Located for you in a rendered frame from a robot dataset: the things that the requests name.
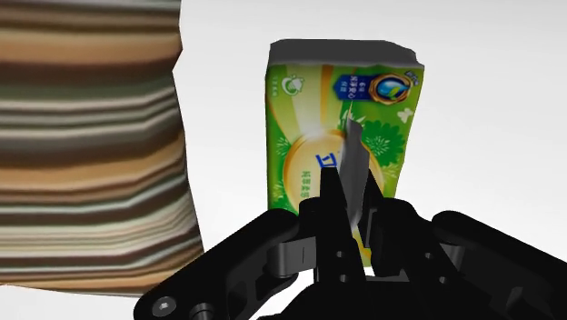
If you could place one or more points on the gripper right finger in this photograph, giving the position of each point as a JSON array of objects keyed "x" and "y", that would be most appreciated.
[{"x": 443, "y": 257}]

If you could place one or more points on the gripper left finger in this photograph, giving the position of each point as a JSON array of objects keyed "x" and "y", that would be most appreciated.
[{"x": 248, "y": 261}]

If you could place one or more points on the green tissue pack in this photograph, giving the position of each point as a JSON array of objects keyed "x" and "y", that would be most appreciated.
[{"x": 336, "y": 133}]

